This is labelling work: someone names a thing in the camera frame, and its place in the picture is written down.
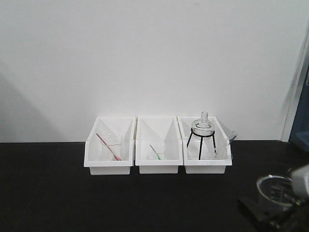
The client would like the round glass flask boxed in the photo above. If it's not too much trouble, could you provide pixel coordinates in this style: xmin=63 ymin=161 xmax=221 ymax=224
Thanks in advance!
xmin=191 ymin=112 xmax=215 ymax=136

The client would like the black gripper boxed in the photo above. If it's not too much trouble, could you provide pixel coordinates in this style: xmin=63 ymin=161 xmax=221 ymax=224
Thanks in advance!
xmin=237 ymin=197 xmax=309 ymax=232

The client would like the black wire tripod stand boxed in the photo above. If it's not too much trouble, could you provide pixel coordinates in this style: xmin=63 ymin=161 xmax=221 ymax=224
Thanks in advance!
xmin=186 ymin=128 xmax=216 ymax=160

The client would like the left white storage bin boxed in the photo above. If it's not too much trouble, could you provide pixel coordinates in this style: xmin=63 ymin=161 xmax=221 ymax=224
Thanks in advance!
xmin=84 ymin=117 xmax=136 ymax=175

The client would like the clear beaker in bin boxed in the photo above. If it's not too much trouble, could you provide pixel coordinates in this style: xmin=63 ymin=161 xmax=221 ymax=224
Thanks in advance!
xmin=147 ymin=146 xmax=166 ymax=160
xmin=100 ymin=133 xmax=124 ymax=161

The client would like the clear beaker in middle bin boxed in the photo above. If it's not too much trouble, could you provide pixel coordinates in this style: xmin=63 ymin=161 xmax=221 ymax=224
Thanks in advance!
xmin=147 ymin=146 xmax=166 ymax=160

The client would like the white storage bin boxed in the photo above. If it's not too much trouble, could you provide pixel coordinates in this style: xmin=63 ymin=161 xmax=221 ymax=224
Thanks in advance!
xmin=84 ymin=117 xmax=136 ymax=175
xmin=177 ymin=116 xmax=232 ymax=174
xmin=135 ymin=117 xmax=183 ymax=174

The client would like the red stirring rod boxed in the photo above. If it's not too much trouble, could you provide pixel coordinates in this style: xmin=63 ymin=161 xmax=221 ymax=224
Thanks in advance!
xmin=96 ymin=133 xmax=122 ymax=161

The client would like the clear glass test tube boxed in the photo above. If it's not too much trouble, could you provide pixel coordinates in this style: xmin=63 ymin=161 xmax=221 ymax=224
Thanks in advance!
xmin=215 ymin=131 xmax=238 ymax=157

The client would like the clear beaker in left bin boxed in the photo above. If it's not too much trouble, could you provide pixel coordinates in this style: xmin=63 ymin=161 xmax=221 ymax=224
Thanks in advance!
xmin=100 ymin=133 xmax=124 ymax=161

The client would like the blue panel at right edge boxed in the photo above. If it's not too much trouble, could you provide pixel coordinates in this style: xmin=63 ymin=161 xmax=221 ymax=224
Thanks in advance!
xmin=289 ymin=72 xmax=309 ymax=153

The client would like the right white storage bin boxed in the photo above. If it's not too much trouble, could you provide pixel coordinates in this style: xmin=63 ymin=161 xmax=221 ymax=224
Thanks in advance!
xmin=177 ymin=116 xmax=232 ymax=174

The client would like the middle white storage bin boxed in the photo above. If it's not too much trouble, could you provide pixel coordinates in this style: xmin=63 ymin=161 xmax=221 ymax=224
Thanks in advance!
xmin=135 ymin=117 xmax=183 ymax=174

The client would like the clear glass beaker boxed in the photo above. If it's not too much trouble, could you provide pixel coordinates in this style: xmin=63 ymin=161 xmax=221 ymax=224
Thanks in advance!
xmin=256 ymin=174 xmax=297 ymax=213

